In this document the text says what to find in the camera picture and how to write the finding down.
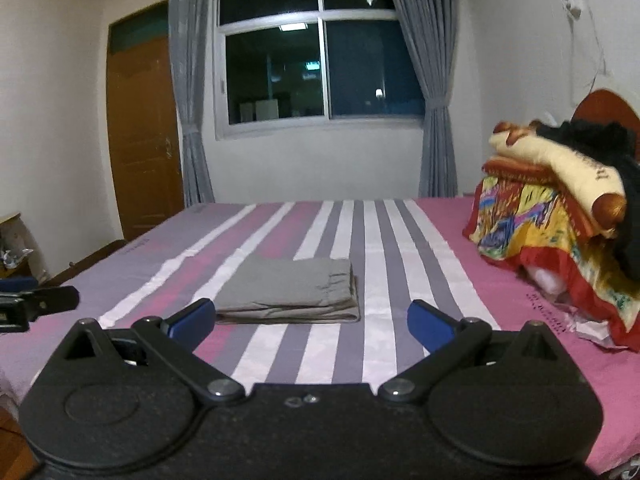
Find colourful printed red blanket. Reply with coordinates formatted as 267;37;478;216
462;160;640;352

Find crumpled white bag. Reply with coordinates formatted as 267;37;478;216
570;307;618;347

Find cream bolster pillow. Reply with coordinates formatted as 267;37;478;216
489;120;628;238

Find grey curtain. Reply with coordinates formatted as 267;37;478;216
167;0;217;207
382;0;460;198

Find thin wall cable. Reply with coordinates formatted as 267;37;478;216
575;0;612;92

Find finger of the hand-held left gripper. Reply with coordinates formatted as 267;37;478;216
0;275;39;292
27;285;81;317

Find grey pants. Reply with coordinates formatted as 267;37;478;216
215;257;361;324

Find bedside table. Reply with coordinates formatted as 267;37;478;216
0;212;37;279

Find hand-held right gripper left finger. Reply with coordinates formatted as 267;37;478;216
65;298;246;403

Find sliding glass window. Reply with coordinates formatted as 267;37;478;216
214;0;427;141

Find striped purple pink bedsheet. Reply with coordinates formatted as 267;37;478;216
0;197;640;476

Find brown wooden door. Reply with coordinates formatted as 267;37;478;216
106;2;186;242

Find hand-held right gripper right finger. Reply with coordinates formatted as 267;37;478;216
377;300;566;403

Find black clothing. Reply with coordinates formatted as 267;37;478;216
537;120;640;281

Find red wooden headboard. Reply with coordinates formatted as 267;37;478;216
572;89;640;161

